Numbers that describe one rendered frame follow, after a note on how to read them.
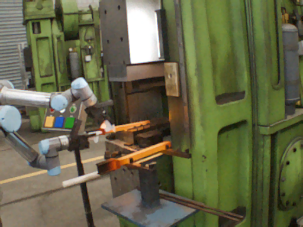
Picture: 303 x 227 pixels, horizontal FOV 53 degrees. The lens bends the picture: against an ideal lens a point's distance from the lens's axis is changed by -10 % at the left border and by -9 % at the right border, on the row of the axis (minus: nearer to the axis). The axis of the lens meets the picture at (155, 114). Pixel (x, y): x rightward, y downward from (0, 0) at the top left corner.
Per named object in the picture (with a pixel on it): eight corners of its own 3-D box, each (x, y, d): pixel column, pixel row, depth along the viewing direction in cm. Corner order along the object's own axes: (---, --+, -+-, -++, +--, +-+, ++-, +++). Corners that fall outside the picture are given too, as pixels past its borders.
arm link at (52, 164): (50, 169, 170) (47, 151, 168) (64, 172, 165) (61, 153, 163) (40, 174, 163) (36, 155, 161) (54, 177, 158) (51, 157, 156)
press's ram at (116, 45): (140, 63, 165) (134, -13, 157) (103, 65, 195) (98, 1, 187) (198, 57, 190) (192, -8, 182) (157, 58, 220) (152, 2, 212)
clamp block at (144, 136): (147, 148, 175) (145, 136, 173) (137, 145, 181) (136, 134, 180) (164, 143, 182) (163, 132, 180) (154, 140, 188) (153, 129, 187)
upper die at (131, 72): (127, 81, 177) (126, 64, 175) (109, 81, 193) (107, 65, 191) (184, 73, 202) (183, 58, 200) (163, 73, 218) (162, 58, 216)
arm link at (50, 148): (39, 155, 161) (36, 139, 159) (58, 151, 168) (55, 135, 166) (44, 158, 155) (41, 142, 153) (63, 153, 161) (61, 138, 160)
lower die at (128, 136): (134, 144, 184) (132, 130, 182) (115, 138, 200) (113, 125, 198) (188, 128, 209) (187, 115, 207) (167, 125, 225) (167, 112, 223)
